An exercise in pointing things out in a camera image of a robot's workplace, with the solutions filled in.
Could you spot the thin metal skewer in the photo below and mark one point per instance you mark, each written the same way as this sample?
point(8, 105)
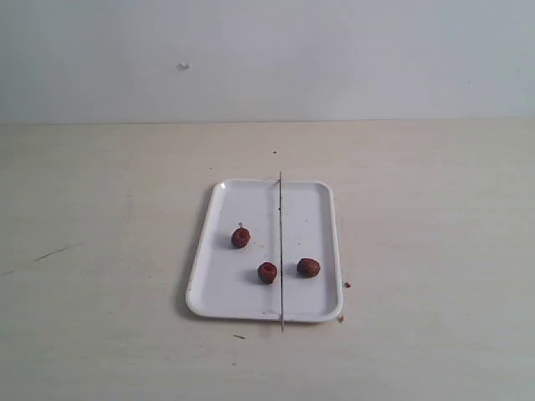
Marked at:
point(280, 229)

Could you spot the red fruit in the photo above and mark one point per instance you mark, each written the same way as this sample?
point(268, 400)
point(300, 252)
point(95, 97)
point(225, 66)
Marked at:
point(267, 272)
point(240, 237)
point(308, 267)

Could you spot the white rectangular plastic tray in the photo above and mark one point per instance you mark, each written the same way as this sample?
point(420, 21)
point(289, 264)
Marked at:
point(224, 282)

